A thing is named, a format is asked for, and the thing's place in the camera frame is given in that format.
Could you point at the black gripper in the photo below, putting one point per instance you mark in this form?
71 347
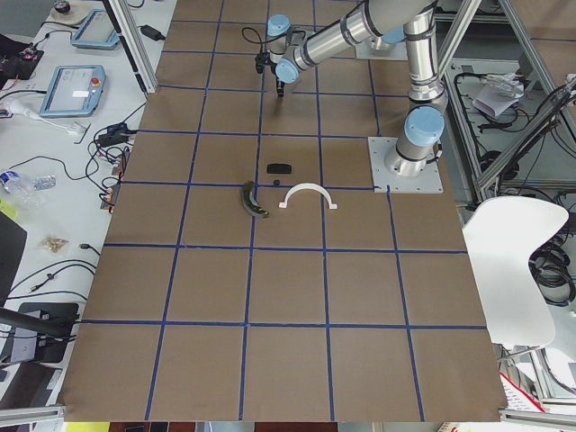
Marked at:
280 79

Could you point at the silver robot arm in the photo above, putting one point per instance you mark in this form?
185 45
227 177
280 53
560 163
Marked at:
292 50
425 121

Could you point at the black brake pad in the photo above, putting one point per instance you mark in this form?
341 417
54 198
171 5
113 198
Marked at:
279 169

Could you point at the olive green brake shoe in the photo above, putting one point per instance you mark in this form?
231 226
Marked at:
249 201

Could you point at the black power adapter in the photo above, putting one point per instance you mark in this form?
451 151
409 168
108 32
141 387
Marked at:
152 33

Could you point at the blue teach pendant far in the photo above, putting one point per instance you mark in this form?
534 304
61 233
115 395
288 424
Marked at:
96 32

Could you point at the blue teach pendant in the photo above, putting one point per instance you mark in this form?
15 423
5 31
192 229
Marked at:
96 32
74 91

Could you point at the blue teach pendant near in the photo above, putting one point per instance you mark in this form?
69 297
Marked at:
74 91

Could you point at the white plastic chair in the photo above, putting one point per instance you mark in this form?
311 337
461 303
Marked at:
500 237

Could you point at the clear water bottle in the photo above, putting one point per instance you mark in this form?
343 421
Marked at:
22 190

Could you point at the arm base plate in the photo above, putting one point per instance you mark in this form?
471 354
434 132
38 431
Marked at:
378 49
392 174

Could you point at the aluminium frame post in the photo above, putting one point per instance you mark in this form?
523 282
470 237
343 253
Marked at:
124 24

